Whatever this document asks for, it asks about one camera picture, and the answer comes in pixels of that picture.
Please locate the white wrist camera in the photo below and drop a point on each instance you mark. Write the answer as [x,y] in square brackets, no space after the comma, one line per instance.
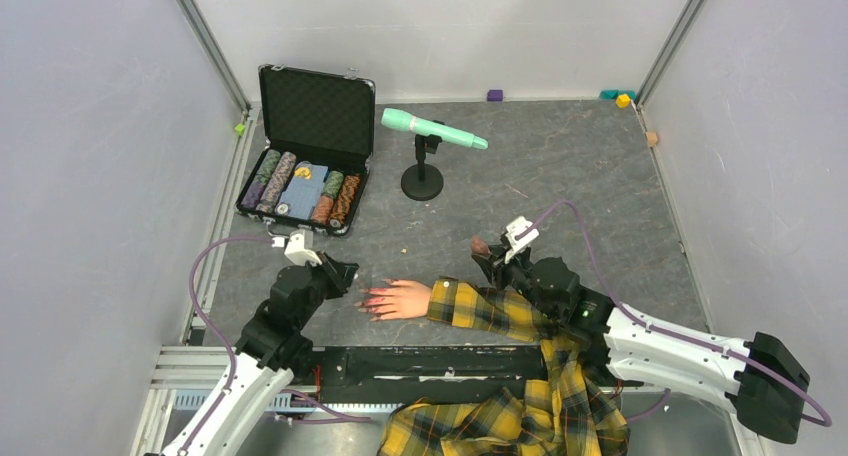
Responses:
[298,247]
[517,237]

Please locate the black poker chip case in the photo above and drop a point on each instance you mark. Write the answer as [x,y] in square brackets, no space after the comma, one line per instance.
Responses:
[320,129]

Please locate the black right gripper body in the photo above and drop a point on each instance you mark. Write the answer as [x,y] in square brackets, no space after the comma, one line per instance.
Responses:
[516,274]

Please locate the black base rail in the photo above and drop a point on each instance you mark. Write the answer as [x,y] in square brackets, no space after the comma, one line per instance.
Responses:
[408,374]

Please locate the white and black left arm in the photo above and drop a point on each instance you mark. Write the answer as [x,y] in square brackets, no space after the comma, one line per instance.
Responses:
[269,353]

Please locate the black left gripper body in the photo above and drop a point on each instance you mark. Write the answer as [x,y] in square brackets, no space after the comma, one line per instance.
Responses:
[330,282]

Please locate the yellow cube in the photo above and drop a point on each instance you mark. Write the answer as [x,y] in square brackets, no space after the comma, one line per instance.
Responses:
[623,100]

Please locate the black microphone stand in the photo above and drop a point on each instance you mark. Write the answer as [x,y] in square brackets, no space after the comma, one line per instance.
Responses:
[422,181]

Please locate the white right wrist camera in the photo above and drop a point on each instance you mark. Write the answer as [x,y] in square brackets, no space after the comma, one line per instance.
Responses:
[517,237]

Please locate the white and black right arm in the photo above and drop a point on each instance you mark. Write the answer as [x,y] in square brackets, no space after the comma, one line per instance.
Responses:
[758,380]

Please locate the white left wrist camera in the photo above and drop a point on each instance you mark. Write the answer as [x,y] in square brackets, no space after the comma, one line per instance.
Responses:
[298,247]

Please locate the tan cube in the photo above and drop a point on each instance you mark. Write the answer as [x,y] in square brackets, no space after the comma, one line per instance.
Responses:
[651,139]

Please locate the teal block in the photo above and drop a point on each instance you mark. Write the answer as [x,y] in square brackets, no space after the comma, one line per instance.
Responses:
[613,94]

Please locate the mint green microphone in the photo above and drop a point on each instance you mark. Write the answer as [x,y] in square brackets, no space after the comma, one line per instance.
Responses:
[403,121]

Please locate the pink nail polish bottle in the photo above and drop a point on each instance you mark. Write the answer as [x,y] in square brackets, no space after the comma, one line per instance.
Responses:
[479,247]

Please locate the mannequin hand with stained nails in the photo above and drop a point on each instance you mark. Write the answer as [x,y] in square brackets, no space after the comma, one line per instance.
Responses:
[399,299]

